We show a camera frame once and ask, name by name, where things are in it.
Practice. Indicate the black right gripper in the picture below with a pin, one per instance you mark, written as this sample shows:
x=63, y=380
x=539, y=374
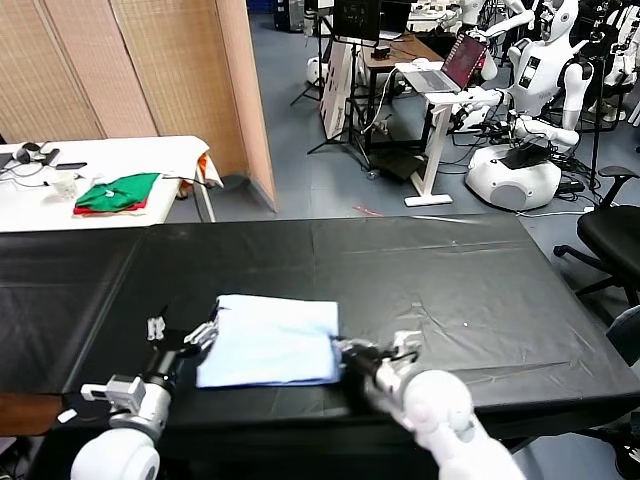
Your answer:
x=367, y=360

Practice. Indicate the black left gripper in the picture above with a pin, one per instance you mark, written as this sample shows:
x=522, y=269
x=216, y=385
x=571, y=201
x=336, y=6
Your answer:
x=172, y=352

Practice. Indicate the light blue t-shirt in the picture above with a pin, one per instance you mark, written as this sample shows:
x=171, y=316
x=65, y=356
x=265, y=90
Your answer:
x=270, y=340

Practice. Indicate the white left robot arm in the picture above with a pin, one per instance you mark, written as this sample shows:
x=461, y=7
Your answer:
x=115, y=455

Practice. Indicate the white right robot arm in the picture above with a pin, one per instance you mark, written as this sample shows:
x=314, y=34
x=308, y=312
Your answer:
x=450, y=425

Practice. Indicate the beige folded cloth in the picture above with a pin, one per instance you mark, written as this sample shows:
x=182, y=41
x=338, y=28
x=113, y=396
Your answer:
x=141, y=212

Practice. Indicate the red folded shirt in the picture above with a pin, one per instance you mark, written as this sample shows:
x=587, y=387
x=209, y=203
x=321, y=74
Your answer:
x=87, y=212

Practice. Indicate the green folded shirt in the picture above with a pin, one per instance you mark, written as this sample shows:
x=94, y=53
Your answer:
x=120, y=192

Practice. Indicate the orange cloth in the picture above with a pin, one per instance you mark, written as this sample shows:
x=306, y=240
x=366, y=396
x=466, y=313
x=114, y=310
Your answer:
x=202, y=165

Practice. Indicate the white draped cloth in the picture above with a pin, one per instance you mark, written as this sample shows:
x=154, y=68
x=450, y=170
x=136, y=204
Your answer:
x=145, y=157

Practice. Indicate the white paper cup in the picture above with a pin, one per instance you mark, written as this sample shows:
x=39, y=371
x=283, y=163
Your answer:
x=65, y=186

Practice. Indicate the white side table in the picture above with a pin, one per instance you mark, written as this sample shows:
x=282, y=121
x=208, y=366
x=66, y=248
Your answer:
x=30, y=210

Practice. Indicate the black wheeled base platform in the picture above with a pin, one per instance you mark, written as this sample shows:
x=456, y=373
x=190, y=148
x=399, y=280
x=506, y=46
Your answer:
x=401, y=165

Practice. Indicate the black smartphone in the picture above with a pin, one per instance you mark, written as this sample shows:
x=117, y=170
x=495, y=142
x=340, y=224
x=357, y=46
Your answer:
x=70, y=165

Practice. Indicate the black remote control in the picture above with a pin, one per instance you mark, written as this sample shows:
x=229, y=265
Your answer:
x=51, y=156

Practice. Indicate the black table cover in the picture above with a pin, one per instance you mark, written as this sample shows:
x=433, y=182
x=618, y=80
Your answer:
x=550, y=280

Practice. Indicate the white standing desk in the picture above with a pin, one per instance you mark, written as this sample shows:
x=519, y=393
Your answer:
x=436, y=145

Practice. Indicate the black headphones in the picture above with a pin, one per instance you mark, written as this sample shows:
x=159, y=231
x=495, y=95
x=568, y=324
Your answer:
x=28, y=149

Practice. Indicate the black tripod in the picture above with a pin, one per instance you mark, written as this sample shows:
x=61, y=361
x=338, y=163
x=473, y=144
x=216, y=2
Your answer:
x=355, y=100

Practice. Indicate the tan folding screen partition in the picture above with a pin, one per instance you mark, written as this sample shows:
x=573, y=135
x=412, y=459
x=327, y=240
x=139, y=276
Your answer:
x=150, y=75

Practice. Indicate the white calibration board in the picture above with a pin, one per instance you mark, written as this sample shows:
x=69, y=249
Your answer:
x=335, y=85

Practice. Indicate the white round device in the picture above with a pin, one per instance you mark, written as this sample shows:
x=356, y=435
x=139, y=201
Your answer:
x=315, y=70

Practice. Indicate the blue-grey chair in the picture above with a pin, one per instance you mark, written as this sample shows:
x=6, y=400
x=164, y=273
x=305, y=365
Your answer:
x=627, y=335

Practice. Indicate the black office chair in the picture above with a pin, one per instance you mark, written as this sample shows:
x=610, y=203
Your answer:
x=611, y=230

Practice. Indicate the white computer mouse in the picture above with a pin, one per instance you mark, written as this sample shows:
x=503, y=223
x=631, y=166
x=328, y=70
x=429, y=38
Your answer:
x=421, y=63

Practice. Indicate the small black box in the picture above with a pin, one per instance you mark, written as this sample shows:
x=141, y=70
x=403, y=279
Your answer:
x=382, y=53

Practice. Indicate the brown wooden desk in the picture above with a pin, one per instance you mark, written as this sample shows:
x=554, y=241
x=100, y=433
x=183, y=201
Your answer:
x=416, y=47

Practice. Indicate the grey laptop with red screen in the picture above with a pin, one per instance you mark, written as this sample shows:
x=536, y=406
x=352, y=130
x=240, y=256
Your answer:
x=467, y=60

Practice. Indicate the black pole stand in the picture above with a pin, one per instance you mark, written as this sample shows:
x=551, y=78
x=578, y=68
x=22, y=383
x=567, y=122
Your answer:
x=596, y=140

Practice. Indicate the black monitor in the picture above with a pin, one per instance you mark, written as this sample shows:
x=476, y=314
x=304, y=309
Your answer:
x=356, y=20

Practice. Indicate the black open laptop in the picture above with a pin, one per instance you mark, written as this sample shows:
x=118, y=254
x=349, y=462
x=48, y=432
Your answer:
x=396, y=22

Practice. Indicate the white humanoid robot with base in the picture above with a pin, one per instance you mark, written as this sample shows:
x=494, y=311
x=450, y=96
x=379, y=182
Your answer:
x=541, y=70

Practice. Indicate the white humanoid robot upper body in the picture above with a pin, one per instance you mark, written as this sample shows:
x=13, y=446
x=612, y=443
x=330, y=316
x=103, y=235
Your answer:
x=472, y=10

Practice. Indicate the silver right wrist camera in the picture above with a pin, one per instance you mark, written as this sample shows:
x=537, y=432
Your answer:
x=407, y=342

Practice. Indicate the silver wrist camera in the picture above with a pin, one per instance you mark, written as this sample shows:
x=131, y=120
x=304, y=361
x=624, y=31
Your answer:
x=120, y=392
x=407, y=342

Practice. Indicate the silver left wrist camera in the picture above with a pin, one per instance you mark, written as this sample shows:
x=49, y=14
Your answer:
x=120, y=392

